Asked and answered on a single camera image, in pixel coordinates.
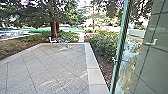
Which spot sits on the green glass door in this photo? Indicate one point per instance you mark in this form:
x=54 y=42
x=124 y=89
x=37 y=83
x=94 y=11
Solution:
x=146 y=50

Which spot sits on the green shrub bed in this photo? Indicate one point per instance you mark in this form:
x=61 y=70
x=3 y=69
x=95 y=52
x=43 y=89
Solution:
x=103 y=45
x=63 y=36

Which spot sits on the white stone statue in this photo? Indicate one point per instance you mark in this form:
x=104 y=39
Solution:
x=126 y=66

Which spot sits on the large tree trunk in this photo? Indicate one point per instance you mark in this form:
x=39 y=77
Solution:
x=54 y=30

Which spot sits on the white outdoor chair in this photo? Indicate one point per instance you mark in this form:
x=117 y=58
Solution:
x=52 y=40

